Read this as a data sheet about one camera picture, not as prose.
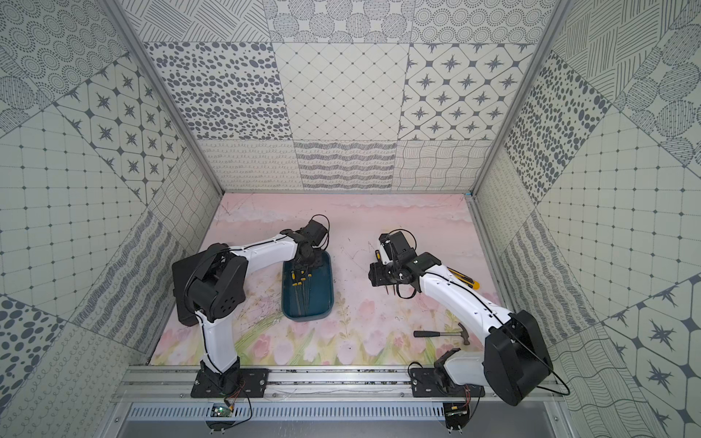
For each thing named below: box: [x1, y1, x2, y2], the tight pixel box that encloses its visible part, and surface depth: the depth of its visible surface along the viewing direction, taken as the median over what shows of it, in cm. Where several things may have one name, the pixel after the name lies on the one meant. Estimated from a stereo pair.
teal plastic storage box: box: [281, 250, 335, 323], surface depth 91 cm
